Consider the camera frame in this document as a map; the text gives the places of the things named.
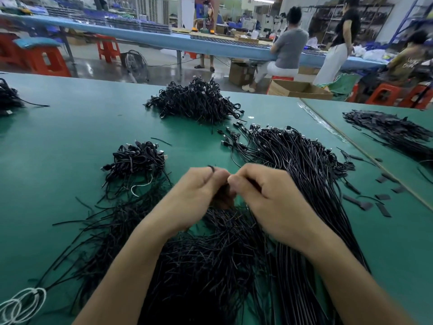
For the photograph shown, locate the person's right hand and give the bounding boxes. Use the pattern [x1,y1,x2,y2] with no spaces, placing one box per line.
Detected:
[226,163,332,256]

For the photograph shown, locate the person's left hand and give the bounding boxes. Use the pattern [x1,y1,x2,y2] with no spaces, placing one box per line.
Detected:
[145,166,234,240]

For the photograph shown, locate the single black cable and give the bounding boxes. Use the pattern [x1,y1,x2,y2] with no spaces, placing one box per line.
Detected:
[206,164,236,210]

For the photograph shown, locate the bundle of long black cables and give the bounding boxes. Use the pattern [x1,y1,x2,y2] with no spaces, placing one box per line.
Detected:
[218,121,372,325]

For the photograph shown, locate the small cluster of knotted cables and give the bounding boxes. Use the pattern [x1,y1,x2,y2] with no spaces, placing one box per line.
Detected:
[100,140,170,200]

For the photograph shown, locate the pile of black cables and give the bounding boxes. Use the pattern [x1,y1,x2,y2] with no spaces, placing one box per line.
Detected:
[34,142,278,325]

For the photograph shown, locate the heap of black cables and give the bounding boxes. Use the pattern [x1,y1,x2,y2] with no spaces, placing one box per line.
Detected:
[144,76,244,126]
[0,78,50,116]

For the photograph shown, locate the spread of straight black cables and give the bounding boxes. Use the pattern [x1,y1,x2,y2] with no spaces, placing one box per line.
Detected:
[342,109,433,167]

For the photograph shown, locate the person's right forearm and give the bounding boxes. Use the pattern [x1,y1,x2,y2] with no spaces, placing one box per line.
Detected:
[304,233,414,325]

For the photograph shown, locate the person's left forearm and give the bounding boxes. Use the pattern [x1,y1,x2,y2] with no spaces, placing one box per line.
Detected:
[73,223,173,325]

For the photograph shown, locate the scattered dark tie pieces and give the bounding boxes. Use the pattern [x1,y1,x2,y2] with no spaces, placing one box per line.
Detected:
[337,147,407,218]

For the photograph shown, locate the open cardboard box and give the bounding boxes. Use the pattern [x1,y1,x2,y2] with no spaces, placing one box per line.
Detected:
[267,79,334,100]

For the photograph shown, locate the small cardboard box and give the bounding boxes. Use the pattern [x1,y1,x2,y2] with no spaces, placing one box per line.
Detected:
[228,60,257,87]

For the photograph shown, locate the green bag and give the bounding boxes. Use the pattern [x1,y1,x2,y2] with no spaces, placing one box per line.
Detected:
[329,72,363,100]

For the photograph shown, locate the grey floor fan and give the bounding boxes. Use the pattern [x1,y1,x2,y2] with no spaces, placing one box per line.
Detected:
[122,49,150,83]

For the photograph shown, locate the long blue workbench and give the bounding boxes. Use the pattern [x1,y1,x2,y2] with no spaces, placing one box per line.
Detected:
[0,13,387,70]

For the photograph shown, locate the pile of white bags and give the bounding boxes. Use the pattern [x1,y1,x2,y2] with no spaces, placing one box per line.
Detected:
[352,45,390,63]

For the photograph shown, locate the white pillar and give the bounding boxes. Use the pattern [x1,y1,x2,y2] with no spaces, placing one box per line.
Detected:
[179,0,197,30]

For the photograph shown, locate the red stool with blue seat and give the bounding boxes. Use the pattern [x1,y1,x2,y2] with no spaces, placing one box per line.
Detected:
[14,37,72,77]

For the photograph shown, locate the metal storage shelf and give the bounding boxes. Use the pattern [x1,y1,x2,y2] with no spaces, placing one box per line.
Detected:
[311,2,396,45]

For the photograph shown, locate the blue metal rack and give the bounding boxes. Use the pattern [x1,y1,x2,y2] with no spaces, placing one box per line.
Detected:
[391,0,433,43]

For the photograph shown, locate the bunch of white wire rings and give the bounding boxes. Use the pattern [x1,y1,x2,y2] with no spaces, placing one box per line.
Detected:
[0,288,47,325]

